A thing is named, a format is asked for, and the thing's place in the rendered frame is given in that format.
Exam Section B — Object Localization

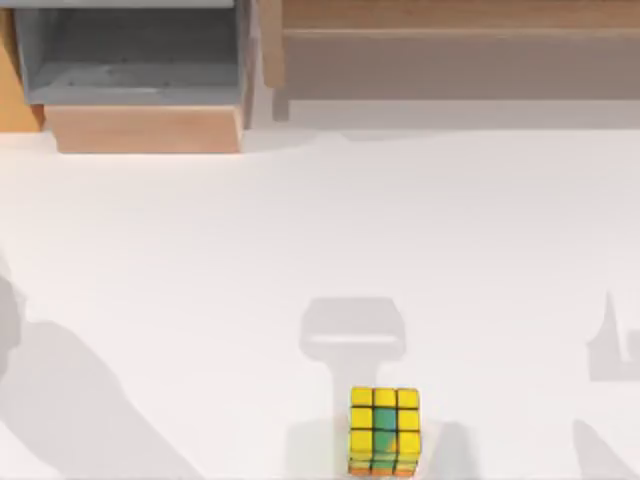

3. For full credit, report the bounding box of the yellow puzzle cube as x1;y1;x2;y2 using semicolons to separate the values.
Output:
347;385;422;477

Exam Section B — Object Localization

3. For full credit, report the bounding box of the grey pierced drawer inside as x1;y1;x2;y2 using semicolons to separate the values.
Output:
12;0;249;107

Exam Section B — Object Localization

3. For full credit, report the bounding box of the wooden open shelf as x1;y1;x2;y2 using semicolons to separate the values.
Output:
260;0;640;123

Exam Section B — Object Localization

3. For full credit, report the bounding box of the pale wooden drawer front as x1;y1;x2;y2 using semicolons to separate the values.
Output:
43;104;243;155

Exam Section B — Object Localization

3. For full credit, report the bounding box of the wooden cupboard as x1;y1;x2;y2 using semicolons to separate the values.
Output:
0;7;47;134

